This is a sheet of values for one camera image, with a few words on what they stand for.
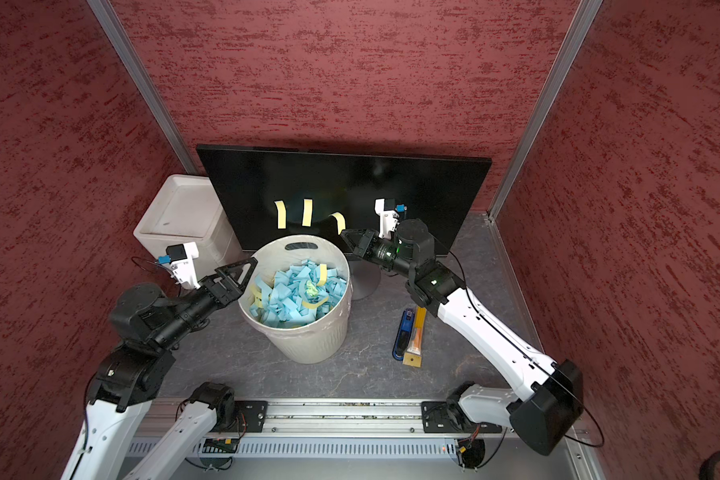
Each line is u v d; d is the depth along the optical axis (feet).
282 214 2.31
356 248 1.93
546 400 1.23
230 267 1.74
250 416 2.45
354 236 2.15
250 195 3.00
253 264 1.86
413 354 2.75
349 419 2.48
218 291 1.70
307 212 2.28
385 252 1.90
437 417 2.43
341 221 2.20
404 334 2.84
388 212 2.03
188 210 2.90
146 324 1.42
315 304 2.29
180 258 1.72
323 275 2.49
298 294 2.34
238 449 2.36
